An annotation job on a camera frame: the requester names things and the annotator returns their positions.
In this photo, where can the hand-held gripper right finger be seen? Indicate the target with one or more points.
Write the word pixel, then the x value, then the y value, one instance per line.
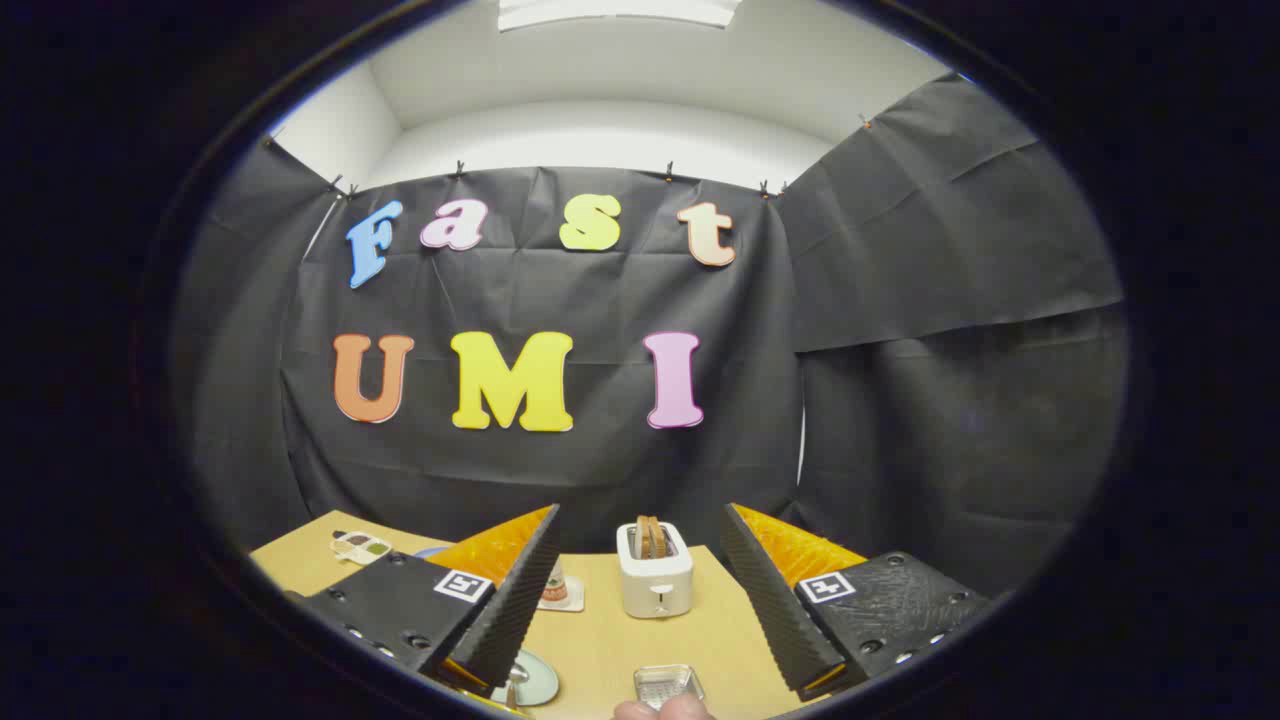
pixel 775 600

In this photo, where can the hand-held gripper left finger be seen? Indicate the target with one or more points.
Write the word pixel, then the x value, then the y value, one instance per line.
pixel 510 600

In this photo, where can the clear water bottle red cap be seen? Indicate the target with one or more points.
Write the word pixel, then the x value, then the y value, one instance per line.
pixel 556 585

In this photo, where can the white square coaster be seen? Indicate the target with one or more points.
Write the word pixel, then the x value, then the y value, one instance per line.
pixel 572 602

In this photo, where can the light green plate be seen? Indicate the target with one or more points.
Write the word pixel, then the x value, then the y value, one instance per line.
pixel 540 680

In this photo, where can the blue plate with food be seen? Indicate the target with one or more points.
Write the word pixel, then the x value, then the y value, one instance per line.
pixel 432 551

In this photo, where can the white toaster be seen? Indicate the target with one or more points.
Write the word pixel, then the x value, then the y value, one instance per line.
pixel 655 585

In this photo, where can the brown toast slice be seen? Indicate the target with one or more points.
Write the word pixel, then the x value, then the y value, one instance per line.
pixel 645 538
pixel 657 537

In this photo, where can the clear rectangular tray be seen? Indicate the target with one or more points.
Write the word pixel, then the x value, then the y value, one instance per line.
pixel 668 683

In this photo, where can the white divided sauce dish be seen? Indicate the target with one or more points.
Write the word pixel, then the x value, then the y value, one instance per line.
pixel 360 546

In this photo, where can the ceiling light panel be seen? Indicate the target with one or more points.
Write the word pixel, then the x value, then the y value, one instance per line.
pixel 620 12

